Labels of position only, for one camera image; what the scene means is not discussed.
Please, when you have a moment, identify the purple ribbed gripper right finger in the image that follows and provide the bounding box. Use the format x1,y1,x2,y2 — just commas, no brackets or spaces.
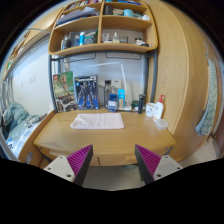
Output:
134,144,184,185

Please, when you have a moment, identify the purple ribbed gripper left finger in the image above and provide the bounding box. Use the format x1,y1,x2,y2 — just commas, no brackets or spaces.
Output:
43,144,94,187

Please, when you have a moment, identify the pink towel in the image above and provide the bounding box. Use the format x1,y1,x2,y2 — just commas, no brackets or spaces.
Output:
70,113,124,130

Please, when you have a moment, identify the hanging teal patterned towel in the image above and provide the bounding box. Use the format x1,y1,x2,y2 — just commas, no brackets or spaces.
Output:
195,60,218,136

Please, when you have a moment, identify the wooden desk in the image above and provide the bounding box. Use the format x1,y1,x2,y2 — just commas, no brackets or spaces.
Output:
18,107,177,168

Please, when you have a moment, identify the clear plastic container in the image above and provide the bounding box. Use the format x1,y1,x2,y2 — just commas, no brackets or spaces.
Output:
155,119,169,130

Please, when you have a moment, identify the white mug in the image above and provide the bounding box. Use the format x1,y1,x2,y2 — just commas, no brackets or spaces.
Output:
146,103,155,117

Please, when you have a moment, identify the white pump lotion bottle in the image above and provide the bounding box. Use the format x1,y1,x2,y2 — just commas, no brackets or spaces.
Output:
153,95,164,121

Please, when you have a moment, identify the white desk lamp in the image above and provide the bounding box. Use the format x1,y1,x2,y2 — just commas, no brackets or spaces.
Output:
97,62,132,111

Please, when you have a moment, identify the black tumbler bottle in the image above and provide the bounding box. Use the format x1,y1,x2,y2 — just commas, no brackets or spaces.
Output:
138,94,145,114

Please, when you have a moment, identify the small blue white box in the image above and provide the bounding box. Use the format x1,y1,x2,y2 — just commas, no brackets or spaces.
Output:
108,100,117,112

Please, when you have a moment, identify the bed with teal bedding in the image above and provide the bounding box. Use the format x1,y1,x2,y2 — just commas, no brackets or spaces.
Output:
1,102,47,157

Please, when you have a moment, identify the light blue carton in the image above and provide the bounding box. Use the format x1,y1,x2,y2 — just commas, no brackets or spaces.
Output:
118,89,125,108

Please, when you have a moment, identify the blue robot model box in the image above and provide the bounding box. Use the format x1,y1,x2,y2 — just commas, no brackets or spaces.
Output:
74,75,99,110

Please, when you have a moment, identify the green Lego box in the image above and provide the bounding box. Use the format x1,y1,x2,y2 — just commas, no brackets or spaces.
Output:
53,71,77,112

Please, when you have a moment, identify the clear water bottle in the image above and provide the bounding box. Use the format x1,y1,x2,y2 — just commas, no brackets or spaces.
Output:
104,80,112,108

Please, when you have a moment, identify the wooden wardrobe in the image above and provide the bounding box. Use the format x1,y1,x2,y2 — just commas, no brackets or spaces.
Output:
147,0,222,161

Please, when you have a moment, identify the wooden wall shelf unit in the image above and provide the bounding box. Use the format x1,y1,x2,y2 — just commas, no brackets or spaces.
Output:
48,0,158,56

